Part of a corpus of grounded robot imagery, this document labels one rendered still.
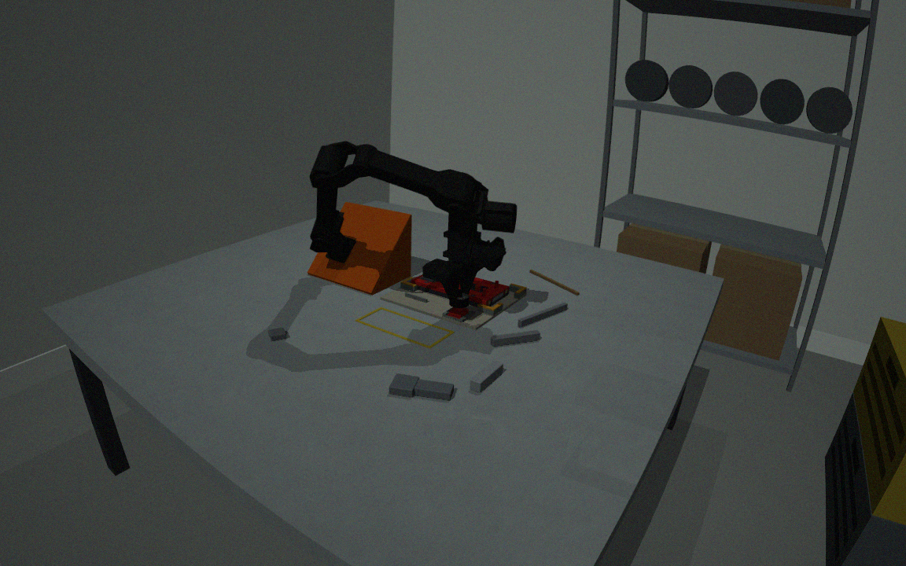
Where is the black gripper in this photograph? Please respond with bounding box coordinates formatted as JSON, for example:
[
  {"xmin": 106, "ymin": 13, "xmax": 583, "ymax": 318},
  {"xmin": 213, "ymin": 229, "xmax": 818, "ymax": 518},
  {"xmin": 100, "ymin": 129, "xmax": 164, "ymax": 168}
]
[{"xmin": 422, "ymin": 227, "xmax": 484, "ymax": 304}]

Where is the black and grey wheel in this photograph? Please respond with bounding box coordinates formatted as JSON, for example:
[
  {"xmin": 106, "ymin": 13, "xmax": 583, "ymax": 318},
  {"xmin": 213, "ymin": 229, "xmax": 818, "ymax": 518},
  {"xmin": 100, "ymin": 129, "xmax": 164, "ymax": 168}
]
[{"xmin": 449, "ymin": 293, "xmax": 469, "ymax": 308}]

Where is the brown thin rod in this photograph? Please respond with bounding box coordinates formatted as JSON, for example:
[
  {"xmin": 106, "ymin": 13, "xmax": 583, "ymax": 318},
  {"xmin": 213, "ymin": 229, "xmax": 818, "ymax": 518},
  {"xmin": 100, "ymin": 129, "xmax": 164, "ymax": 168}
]
[{"xmin": 529, "ymin": 270, "xmax": 580, "ymax": 296}]

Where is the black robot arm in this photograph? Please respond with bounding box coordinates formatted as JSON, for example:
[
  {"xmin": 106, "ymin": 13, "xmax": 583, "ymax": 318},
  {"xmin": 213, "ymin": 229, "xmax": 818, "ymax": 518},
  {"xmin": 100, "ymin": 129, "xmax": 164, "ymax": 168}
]
[{"xmin": 309, "ymin": 141, "xmax": 517, "ymax": 271}]

